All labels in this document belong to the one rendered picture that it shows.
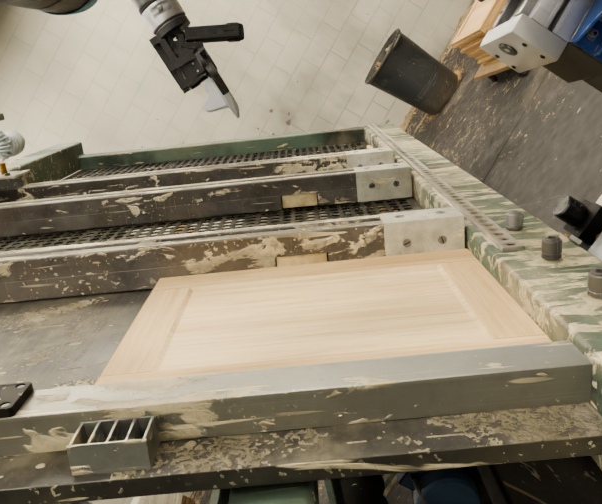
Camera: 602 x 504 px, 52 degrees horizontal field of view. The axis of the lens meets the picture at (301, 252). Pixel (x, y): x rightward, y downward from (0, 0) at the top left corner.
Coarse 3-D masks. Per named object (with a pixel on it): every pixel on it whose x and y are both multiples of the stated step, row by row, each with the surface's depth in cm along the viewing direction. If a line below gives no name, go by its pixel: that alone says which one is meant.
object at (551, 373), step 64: (128, 384) 60; (192, 384) 59; (256, 384) 58; (320, 384) 57; (384, 384) 56; (448, 384) 56; (512, 384) 56; (576, 384) 56; (0, 448) 58; (64, 448) 58
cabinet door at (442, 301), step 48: (192, 288) 92; (240, 288) 90; (288, 288) 88; (336, 288) 86; (384, 288) 85; (432, 288) 83; (480, 288) 80; (144, 336) 76; (192, 336) 76; (240, 336) 74; (288, 336) 73; (336, 336) 72; (384, 336) 70; (432, 336) 69; (480, 336) 68; (528, 336) 66; (96, 384) 66
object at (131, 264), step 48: (144, 240) 100; (192, 240) 97; (240, 240) 96; (288, 240) 96; (336, 240) 96; (384, 240) 96; (432, 240) 96; (0, 288) 98; (48, 288) 98; (96, 288) 98; (144, 288) 98
